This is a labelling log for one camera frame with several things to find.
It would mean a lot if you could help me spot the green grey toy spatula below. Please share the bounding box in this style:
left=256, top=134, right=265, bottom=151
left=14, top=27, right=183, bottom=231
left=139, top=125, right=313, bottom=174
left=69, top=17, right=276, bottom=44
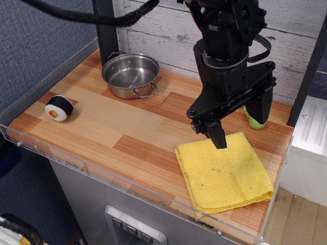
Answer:
left=243, top=106, right=266, bottom=130

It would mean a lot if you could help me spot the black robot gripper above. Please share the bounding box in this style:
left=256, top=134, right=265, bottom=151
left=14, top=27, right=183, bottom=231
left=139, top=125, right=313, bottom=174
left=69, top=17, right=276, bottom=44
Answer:
left=187, top=43, right=276, bottom=149

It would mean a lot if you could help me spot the yellow folded towel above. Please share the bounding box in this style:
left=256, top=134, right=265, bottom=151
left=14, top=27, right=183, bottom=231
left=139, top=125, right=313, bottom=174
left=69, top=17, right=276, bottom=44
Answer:
left=175, top=132, right=274, bottom=217

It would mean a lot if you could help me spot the silver dispenser button panel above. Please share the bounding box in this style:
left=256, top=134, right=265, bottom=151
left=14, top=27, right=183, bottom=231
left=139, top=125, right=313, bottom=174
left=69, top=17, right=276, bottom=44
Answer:
left=105, top=205, right=168, bottom=244

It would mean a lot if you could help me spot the black braided cable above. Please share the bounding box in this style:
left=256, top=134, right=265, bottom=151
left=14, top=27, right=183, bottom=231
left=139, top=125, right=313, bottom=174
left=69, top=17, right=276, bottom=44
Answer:
left=21, top=0, right=160, bottom=28

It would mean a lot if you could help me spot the stainless steel pot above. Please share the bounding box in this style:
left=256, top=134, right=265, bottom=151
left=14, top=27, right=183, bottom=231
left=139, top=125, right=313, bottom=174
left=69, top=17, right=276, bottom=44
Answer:
left=102, top=52, right=160, bottom=100

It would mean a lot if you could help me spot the yellow object bottom left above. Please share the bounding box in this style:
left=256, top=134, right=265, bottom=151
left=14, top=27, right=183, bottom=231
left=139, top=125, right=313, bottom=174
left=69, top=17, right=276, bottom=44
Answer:
left=18, top=237, right=31, bottom=245

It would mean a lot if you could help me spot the white aluminium box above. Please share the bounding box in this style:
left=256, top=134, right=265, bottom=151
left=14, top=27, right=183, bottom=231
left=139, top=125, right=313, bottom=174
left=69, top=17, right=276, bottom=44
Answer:
left=279, top=96, right=326, bottom=206

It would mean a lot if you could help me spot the dark vertical post right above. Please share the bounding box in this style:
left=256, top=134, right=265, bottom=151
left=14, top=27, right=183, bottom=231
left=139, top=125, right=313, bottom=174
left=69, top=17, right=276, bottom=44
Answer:
left=287, top=16, right=326, bottom=127

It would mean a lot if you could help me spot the clear acrylic guard rail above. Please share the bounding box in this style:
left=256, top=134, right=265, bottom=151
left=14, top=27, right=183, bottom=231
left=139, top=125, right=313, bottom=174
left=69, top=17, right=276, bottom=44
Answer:
left=0, top=37, right=294, bottom=245

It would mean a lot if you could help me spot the toy sushi roll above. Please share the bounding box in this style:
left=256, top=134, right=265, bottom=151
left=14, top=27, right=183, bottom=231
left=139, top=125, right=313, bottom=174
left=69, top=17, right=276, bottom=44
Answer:
left=44, top=95, right=74, bottom=122

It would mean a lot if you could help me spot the dark vertical post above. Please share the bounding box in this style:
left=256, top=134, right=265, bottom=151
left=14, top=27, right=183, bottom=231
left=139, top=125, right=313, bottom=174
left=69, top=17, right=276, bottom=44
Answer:
left=287, top=16, right=326, bottom=127
left=92, top=0, right=119, bottom=65

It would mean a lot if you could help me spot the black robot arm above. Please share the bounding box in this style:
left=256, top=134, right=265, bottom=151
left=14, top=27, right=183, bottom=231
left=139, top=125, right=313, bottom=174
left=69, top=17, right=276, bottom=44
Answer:
left=185, top=1, right=276, bottom=149

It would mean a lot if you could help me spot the dark vertical post left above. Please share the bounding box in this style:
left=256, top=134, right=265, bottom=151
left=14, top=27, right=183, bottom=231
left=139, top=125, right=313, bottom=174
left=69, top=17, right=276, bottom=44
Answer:
left=92, top=0, right=119, bottom=65

